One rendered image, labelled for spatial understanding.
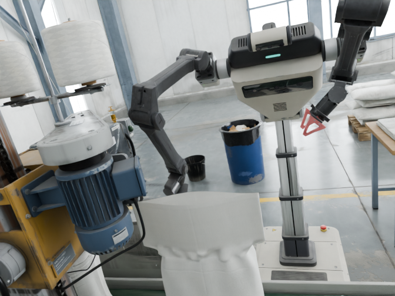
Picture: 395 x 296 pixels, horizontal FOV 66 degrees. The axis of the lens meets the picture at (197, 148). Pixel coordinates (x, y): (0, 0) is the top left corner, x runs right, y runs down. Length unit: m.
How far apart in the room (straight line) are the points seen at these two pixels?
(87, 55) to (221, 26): 8.29
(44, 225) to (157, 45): 8.83
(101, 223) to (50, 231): 0.17
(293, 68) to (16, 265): 1.17
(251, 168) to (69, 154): 2.78
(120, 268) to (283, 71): 1.42
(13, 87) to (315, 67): 1.07
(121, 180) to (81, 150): 0.13
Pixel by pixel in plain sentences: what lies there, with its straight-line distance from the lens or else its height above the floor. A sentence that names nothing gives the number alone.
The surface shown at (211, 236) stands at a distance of 1.15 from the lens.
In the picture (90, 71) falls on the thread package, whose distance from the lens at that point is 0.87.
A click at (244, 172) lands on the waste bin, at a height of 0.15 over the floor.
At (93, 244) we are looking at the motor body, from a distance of 0.88.
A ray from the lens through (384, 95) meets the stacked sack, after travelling 4.35.
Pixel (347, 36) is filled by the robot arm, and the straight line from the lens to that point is 0.94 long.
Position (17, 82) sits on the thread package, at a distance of 1.05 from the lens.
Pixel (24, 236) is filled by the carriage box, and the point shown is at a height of 1.20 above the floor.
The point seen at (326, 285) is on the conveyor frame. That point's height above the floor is 0.41.
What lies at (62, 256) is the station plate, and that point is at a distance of 0.99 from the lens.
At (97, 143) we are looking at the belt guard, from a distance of 0.77.
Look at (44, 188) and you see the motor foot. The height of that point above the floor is 1.30.
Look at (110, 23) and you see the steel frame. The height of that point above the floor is 2.66.
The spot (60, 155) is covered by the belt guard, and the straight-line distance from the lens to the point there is 0.77.
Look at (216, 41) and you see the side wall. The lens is 9.10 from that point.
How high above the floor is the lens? 1.56
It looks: 18 degrees down
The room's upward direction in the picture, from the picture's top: 12 degrees counter-clockwise
